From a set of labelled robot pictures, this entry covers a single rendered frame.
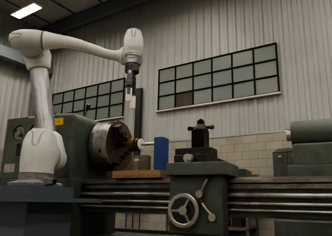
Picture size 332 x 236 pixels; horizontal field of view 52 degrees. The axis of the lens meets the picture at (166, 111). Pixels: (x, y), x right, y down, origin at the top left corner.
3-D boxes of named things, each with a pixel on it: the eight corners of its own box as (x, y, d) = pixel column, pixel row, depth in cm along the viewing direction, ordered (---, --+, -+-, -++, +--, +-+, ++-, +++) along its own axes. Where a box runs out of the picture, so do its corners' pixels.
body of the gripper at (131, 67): (126, 69, 186) (125, 85, 184) (124, 63, 178) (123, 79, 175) (140, 69, 186) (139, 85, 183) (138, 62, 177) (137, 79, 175)
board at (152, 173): (111, 178, 192) (112, 170, 193) (143, 181, 223) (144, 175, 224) (159, 177, 179) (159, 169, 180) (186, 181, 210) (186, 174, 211)
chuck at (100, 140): (88, 163, 201) (98, 114, 214) (117, 176, 226) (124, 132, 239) (101, 162, 197) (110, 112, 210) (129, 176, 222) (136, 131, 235)
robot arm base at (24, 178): (37, 185, 146) (38, 171, 147) (5, 185, 157) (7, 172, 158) (69, 187, 161) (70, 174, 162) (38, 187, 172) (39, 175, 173)
